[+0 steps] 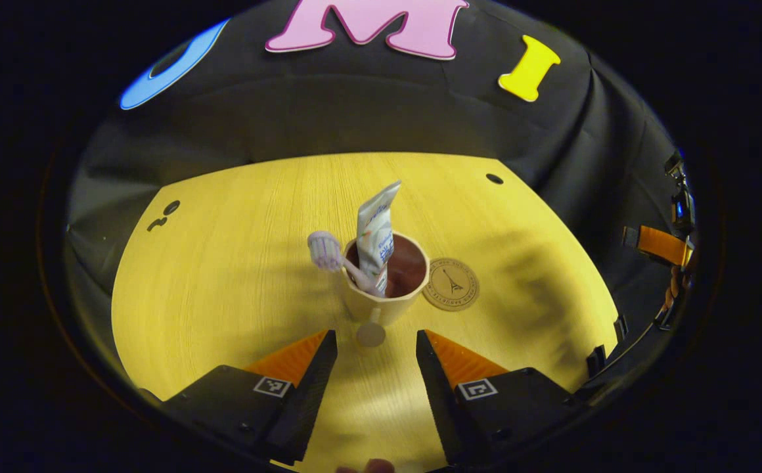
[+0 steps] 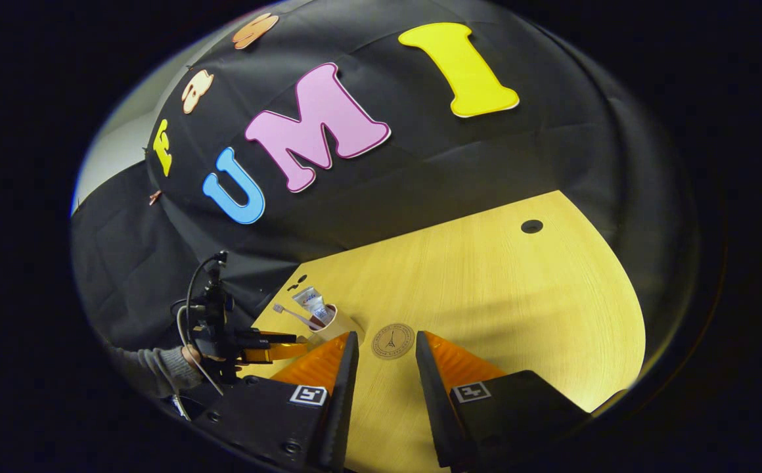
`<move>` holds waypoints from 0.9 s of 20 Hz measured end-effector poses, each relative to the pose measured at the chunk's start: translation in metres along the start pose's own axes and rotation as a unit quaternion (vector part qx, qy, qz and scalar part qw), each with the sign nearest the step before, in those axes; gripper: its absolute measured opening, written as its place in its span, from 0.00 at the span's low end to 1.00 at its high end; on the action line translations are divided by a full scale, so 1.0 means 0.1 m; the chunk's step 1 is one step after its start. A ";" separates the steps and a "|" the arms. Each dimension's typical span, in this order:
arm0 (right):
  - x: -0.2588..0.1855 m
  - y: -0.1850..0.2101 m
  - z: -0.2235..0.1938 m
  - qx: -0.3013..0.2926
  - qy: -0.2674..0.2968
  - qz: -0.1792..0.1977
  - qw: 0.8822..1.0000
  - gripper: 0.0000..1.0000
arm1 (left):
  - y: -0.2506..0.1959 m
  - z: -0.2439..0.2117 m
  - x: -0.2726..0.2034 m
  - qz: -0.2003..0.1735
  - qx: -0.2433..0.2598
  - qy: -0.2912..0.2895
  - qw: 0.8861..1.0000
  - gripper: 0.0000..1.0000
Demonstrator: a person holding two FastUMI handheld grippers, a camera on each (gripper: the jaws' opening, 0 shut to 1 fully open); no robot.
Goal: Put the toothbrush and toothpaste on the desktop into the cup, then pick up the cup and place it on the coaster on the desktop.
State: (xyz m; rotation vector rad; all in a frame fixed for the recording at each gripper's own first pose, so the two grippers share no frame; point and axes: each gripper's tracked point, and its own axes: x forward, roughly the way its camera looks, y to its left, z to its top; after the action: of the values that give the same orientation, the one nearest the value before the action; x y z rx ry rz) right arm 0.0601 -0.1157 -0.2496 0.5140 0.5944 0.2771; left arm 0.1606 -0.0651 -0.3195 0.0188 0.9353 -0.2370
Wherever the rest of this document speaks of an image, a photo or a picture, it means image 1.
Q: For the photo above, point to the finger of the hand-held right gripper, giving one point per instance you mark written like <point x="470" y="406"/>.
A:
<point x="660" y="244"/>

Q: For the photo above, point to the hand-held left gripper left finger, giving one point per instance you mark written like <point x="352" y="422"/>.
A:
<point x="312" y="401"/>

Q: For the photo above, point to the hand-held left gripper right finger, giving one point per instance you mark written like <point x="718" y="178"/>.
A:
<point x="437" y="401"/>

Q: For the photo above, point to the beige cup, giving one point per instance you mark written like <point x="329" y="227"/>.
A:
<point x="381" y="312"/>

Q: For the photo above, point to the round brown coaster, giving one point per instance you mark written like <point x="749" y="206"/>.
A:
<point x="452" y="286"/>

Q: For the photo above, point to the pink white toothbrush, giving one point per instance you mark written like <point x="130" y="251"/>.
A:
<point x="325" y="253"/>

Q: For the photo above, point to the white toothpaste tube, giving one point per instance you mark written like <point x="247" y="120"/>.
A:
<point x="376" y="230"/>

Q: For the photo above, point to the yellow wooden desktop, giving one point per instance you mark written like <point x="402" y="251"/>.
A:
<point x="223" y="295"/>

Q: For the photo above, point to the black desk edge clamp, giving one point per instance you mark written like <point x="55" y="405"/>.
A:
<point x="596" y="361"/>
<point x="620" y="328"/>

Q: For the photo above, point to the round black desk grommet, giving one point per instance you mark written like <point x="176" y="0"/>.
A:
<point x="494" y="179"/>

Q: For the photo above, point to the double black desk grommet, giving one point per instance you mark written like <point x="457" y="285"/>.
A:
<point x="171" y="207"/>

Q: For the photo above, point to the black backdrop cloth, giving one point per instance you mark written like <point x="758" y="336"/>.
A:
<point x="368" y="112"/>

